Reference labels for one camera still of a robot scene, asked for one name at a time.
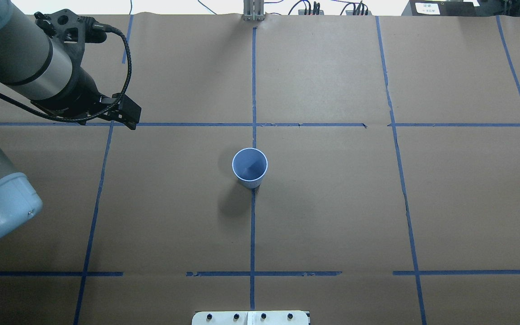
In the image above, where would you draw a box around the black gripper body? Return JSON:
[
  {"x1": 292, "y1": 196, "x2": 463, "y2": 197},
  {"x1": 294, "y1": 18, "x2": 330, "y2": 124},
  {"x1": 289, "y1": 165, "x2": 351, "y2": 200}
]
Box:
[{"x1": 32, "y1": 68, "x2": 122, "y2": 120}]

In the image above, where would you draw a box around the blue ribbed plastic cup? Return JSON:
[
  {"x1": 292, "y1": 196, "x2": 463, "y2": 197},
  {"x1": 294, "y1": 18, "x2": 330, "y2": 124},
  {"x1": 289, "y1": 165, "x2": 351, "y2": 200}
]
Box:
[{"x1": 231, "y1": 148, "x2": 269, "y2": 190}]

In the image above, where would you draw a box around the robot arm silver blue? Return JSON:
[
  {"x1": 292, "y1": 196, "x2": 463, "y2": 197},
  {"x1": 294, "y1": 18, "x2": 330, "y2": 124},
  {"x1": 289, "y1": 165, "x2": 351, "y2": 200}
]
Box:
[{"x1": 0, "y1": 0, "x2": 142, "y2": 239}]

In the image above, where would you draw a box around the black connector block left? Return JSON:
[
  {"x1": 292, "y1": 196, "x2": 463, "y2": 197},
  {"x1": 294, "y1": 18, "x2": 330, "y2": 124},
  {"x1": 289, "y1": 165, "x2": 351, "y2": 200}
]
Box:
[{"x1": 297, "y1": 0, "x2": 324, "y2": 16}]

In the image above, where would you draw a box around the brown paper table cover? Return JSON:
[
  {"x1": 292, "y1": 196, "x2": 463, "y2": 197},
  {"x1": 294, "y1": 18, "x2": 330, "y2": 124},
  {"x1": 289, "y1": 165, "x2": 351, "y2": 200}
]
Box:
[{"x1": 0, "y1": 13, "x2": 520, "y2": 325}]

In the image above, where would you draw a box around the black electronics box with label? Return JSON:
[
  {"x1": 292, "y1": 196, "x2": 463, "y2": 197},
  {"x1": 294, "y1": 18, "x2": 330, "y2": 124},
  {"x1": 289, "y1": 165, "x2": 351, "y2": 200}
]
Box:
[{"x1": 401, "y1": 0, "x2": 482, "y2": 17}]

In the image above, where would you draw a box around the black camera mount wrist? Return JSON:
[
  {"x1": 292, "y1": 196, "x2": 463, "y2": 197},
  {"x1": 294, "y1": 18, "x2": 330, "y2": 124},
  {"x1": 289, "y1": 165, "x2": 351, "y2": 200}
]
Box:
[{"x1": 34, "y1": 9, "x2": 107, "y2": 64}]

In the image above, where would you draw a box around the aluminium frame post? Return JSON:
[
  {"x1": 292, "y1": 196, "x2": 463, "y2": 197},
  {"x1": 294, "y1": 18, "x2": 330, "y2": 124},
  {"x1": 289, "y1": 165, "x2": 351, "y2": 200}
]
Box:
[{"x1": 242, "y1": 0, "x2": 265, "y2": 21}]

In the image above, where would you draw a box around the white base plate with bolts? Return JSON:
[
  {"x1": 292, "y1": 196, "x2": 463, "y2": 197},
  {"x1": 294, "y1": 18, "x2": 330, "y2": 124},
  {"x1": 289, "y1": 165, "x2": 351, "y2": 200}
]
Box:
[{"x1": 191, "y1": 310, "x2": 311, "y2": 325}]

